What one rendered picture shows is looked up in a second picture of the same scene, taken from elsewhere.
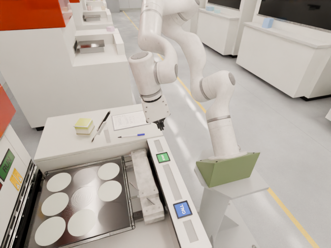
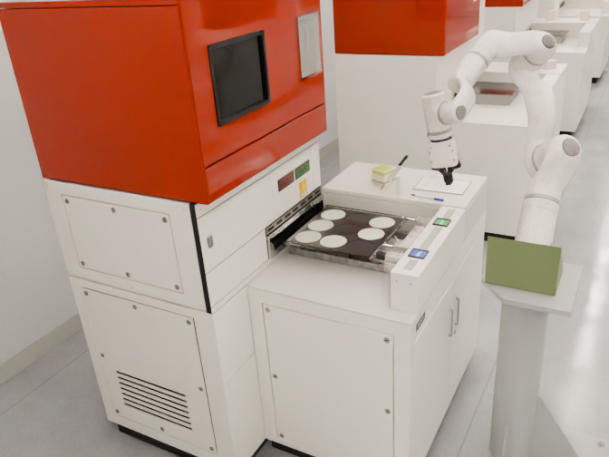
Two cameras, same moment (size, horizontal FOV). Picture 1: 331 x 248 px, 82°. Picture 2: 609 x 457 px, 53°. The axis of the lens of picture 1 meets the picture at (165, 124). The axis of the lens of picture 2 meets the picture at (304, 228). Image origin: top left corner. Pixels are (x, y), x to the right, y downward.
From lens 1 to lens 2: 1.60 m
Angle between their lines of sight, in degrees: 41
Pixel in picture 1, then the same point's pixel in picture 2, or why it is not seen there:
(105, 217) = (352, 246)
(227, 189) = (507, 292)
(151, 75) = (435, 111)
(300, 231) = not seen: outside the picture
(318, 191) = not seen: outside the picture
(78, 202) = (338, 230)
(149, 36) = (455, 77)
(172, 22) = (519, 66)
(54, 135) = (352, 176)
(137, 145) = (429, 211)
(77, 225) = (328, 241)
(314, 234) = not seen: outside the picture
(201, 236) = (416, 270)
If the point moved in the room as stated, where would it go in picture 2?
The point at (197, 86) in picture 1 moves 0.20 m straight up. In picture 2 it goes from (530, 152) to (536, 97)
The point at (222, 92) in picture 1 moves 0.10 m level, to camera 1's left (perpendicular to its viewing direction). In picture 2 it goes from (546, 160) to (519, 155)
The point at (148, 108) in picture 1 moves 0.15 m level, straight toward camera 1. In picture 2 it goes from (432, 149) to (410, 161)
